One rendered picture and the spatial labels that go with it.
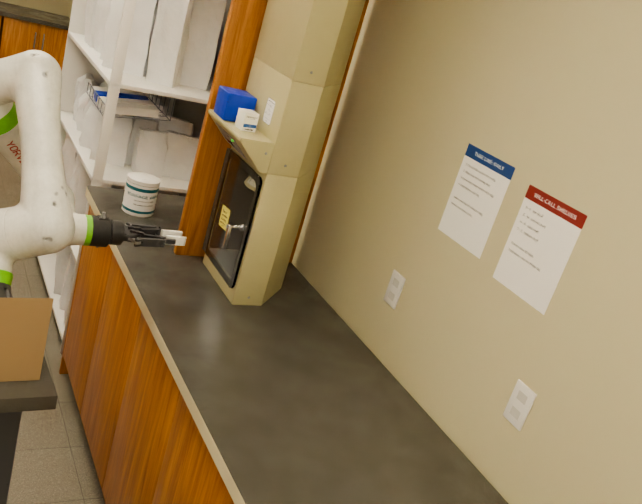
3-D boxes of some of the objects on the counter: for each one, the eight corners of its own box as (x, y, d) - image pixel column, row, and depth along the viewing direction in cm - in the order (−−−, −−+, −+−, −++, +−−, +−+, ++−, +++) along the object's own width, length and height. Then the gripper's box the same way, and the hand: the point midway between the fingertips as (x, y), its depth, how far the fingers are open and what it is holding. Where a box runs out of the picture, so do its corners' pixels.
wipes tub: (148, 206, 307) (156, 173, 302) (156, 219, 297) (164, 184, 292) (117, 203, 301) (124, 169, 295) (125, 216, 290) (132, 180, 285)
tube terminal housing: (262, 266, 283) (317, 71, 257) (296, 307, 258) (361, 95, 232) (202, 262, 271) (253, 56, 244) (231, 305, 245) (292, 80, 219)
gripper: (116, 232, 212) (193, 239, 224) (105, 209, 225) (178, 217, 237) (112, 255, 215) (188, 260, 227) (101, 231, 228) (173, 238, 240)
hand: (173, 237), depth 231 cm, fingers open, 3 cm apart
